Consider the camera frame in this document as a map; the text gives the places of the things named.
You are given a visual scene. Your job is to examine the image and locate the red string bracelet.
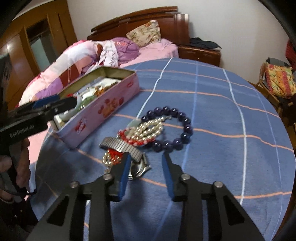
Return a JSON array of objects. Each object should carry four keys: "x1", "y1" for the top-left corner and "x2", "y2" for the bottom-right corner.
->
[{"x1": 107, "y1": 128, "x2": 153, "y2": 166}]

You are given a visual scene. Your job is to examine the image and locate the silver metal watch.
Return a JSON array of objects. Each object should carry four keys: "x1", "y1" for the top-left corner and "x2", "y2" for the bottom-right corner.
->
[{"x1": 99, "y1": 136, "x2": 152, "y2": 181}]

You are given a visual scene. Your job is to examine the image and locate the white pearl bracelet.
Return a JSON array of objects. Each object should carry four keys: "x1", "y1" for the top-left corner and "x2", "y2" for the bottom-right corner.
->
[{"x1": 101, "y1": 116, "x2": 166, "y2": 173}]

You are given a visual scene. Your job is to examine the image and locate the dark purple bead bracelet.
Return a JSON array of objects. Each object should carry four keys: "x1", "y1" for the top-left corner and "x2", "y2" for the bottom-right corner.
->
[{"x1": 140, "y1": 105, "x2": 194, "y2": 153}]

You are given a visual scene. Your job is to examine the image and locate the pale jade bangle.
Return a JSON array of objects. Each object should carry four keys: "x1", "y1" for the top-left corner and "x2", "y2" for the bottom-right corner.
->
[{"x1": 55, "y1": 94, "x2": 82, "y2": 122}]

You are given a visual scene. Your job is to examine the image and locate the person's hand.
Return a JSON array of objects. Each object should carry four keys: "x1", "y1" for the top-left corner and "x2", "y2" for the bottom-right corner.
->
[{"x1": 1, "y1": 138, "x2": 36, "y2": 203}]

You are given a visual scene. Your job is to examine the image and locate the pink tin box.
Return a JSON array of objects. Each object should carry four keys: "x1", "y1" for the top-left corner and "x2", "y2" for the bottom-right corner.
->
[{"x1": 50, "y1": 66, "x2": 140, "y2": 149}]

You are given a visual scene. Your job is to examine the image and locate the pink patchwork quilt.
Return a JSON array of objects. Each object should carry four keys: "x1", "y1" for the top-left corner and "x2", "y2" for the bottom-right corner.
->
[{"x1": 18, "y1": 40, "x2": 119, "y2": 106}]

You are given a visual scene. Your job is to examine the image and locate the wooden wardrobe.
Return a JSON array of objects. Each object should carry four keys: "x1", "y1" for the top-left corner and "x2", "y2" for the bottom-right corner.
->
[{"x1": 1, "y1": 1, "x2": 77, "y2": 110}]

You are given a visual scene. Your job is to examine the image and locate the blue plaid tablecloth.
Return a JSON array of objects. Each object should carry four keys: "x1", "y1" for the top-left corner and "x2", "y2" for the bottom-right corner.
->
[{"x1": 31, "y1": 58, "x2": 295, "y2": 240}]

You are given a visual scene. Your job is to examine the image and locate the purple garment on bed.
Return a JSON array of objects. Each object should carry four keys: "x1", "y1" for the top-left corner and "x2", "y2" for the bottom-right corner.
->
[{"x1": 112, "y1": 37, "x2": 139, "y2": 65}]

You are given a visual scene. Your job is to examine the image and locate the floral pillow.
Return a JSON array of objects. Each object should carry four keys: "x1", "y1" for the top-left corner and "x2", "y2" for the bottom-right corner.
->
[{"x1": 126, "y1": 20, "x2": 162, "y2": 48}]

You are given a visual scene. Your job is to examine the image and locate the pink bed sheet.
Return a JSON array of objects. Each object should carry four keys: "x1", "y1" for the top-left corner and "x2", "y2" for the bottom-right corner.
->
[{"x1": 119, "y1": 39, "x2": 179, "y2": 68}]

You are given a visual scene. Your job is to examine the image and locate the rattan chair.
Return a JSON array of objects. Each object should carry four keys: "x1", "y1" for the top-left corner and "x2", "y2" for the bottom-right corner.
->
[{"x1": 253, "y1": 58, "x2": 296, "y2": 117}]

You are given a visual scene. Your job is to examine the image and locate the wooden bed headboard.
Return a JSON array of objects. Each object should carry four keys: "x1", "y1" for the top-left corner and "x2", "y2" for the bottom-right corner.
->
[{"x1": 87, "y1": 6, "x2": 190, "y2": 46}]

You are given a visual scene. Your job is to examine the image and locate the wooden nightstand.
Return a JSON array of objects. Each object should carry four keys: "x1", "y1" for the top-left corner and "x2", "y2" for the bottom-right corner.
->
[{"x1": 178, "y1": 45, "x2": 221, "y2": 67}]

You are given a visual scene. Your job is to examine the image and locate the colourful patterned cushion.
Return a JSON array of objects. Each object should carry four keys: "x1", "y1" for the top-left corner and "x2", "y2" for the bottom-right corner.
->
[{"x1": 264, "y1": 62, "x2": 295, "y2": 98}]

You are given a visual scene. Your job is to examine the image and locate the dark clothes on nightstand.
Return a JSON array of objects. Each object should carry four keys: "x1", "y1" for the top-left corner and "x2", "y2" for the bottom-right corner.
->
[{"x1": 190, "y1": 37, "x2": 222, "y2": 51}]

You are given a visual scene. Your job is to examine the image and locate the hanging dark clothes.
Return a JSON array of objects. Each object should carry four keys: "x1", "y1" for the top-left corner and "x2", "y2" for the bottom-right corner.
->
[{"x1": 285, "y1": 40, "x2": 296, "y2": 71}]

